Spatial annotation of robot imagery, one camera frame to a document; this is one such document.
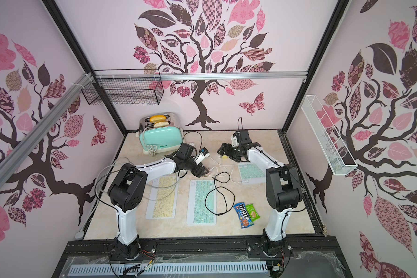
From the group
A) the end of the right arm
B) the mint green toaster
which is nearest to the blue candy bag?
the end of the right arm

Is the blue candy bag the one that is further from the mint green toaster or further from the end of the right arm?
the mint green toaster

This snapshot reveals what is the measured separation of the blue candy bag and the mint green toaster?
1.73 ft

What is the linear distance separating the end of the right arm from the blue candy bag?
24 centimetres

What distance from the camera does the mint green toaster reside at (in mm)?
979

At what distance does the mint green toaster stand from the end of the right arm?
321 millimetres

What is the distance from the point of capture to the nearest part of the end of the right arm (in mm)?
713

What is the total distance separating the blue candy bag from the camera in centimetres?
81
